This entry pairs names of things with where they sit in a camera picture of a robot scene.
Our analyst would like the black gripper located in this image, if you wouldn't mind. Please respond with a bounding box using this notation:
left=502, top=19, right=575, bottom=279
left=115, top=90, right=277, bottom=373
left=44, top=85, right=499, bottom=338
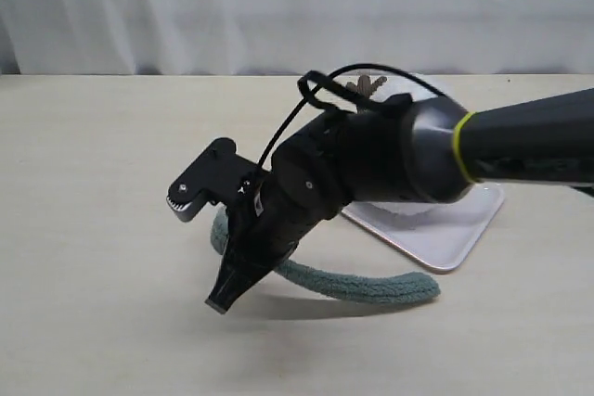
left=205, top=177, right=334, bottom=313

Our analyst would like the green fuzzy scarf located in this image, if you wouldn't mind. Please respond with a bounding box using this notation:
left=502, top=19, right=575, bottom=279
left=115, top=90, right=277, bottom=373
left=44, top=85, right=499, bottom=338
left=209, top=208, right=441, bottom=310

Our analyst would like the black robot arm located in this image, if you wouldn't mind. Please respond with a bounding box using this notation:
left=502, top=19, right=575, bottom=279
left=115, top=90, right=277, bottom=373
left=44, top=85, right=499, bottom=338
left=207, top=90, right=593, bottom=313

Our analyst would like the white plush snowman toy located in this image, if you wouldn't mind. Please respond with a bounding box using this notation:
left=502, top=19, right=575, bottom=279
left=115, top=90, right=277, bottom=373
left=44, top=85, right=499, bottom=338
left=345, top=74, right=437, bottom=102

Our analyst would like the white rectangular tray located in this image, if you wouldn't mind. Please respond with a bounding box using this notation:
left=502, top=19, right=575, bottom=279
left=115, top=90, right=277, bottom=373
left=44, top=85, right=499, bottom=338
left=342, top=183, right=505, bottom=274

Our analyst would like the white backdrop curtain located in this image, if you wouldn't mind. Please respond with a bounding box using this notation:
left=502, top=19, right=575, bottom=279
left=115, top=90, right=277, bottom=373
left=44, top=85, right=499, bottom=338
left=1, top=0, right=593, bottom=75

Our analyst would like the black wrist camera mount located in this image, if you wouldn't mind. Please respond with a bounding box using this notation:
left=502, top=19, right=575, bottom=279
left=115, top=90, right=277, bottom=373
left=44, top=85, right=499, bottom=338
left=166, top=137, right=256, bottom=223

